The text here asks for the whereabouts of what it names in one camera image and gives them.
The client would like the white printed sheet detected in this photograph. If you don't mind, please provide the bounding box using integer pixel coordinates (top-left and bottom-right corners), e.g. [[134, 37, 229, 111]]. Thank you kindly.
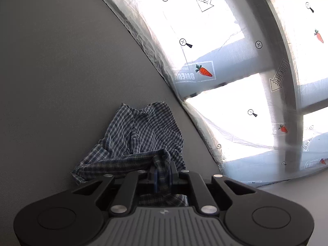
[[82, 0, 328, 188]]

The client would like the blue plaid shirt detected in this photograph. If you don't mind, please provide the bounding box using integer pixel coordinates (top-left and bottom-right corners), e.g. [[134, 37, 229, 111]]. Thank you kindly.
[[71, 102, 189, 208]]

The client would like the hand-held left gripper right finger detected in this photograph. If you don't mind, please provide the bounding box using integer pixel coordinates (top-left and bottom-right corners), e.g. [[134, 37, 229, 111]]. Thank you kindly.
[[168, 160, 257, 216]]

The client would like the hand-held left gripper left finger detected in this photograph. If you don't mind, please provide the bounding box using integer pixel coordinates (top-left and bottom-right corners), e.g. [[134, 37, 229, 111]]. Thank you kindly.
[[72, 165, 158, 217]]

